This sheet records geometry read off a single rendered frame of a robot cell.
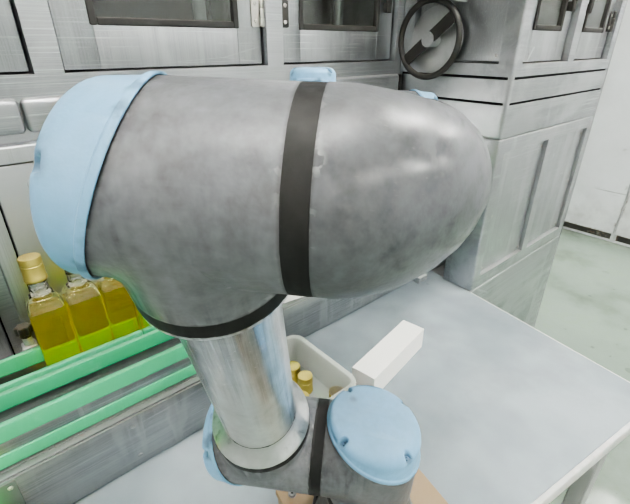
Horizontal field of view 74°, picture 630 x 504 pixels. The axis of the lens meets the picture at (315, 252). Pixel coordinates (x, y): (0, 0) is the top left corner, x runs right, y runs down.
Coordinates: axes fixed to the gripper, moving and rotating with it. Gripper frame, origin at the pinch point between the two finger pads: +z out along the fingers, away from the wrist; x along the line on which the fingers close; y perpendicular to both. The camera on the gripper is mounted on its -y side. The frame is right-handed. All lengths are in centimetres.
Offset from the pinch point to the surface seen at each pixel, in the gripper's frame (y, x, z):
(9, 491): -54, -1, 24
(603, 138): 333, 106, 27
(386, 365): 18.3, -5.9, 28.2
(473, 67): 68, 23, -33
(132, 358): -32.2, 12.1, 16.7
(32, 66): -36, 33, -35
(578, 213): 333, 107, 91
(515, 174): 86, 15, -2
